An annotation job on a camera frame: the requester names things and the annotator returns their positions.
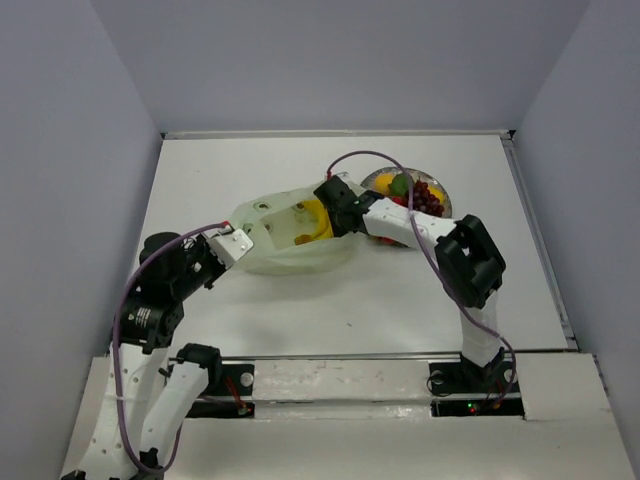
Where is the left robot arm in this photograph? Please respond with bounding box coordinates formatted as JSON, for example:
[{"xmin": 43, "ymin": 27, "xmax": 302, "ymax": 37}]
[{"xmin": 66, "ymin": 223, "xmax": 253, "ymax": 479}]

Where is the purple fake grape bunch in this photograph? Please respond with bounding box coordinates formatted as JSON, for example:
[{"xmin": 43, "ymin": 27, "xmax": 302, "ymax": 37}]
[{"xmin": 412, "ymin": 181, "xmax": 445, "ymax": 217}]

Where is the red cherry tomato bunch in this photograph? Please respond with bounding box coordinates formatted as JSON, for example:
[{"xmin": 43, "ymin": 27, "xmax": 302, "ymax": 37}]
[{"xmin": 384, "ymin": 174, "xmax": 416, "ymax": 248}]

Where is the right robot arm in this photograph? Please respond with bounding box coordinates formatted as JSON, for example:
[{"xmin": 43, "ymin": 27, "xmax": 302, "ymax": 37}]
[{"xmin": 314, "ymin": 176, "xmax": 508, "ymax": 395}]

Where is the orange round fake fruit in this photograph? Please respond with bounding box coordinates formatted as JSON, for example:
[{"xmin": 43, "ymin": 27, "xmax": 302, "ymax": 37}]
[{"xmin": 372, "ymin": 173, "xmax": 395, "ymax": 196}]

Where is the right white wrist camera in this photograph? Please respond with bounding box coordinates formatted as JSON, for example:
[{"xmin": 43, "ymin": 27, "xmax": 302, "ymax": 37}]
[{"xmin": 333, "ymin": 172, "xmax": 357, "ymax": 188}]

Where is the speckled round ceramic plate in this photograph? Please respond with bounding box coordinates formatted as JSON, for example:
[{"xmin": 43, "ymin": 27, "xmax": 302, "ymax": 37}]
[{"xmin": 360, "ymin": 167, "xmax": 453, "ymax": 218}]

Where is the green translucent plastic bag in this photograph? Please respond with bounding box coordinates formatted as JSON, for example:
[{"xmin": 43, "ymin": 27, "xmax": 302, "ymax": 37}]
[{"xmin": 230, "ymin": 183, "xmax": 362, "ymax": 276}]

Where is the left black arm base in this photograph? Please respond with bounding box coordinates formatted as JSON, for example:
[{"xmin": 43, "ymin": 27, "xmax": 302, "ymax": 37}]
[{"xmin": 187, "ymin": 363, "xmax": 255, "ymax": 419}]

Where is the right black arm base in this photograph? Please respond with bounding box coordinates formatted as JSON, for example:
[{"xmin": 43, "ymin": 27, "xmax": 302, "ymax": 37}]
[{"xmin": 425, "ymin": 361, "xmax": 525, "ymax": 418}]

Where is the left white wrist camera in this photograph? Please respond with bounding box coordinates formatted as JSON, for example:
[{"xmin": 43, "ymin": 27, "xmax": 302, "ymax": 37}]
[{"xmin": 207, "ymin": 229, "xmax": 254, "ymax": 269}]

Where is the yellow fake banana bunch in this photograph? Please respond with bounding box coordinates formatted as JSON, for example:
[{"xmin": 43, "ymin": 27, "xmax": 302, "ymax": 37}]
[{"xmin": 294, "ymin": 200, "xmax": 334, "ymax": 245}]

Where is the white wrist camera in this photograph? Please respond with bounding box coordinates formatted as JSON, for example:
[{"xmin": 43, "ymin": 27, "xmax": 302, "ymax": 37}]
[
  {"xmin": 207, "ymin": 229, "xmax": 254, "ymax": 269},
  {"xmin": 333, "ymin": 172, "xmax": 357, "ymax": 188}
]

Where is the yellow fake lemon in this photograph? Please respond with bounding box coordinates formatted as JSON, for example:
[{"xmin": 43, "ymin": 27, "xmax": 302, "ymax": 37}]
[{"xmin": 429, "ymin": 186, "xmax": 445, "ymax": 203}]

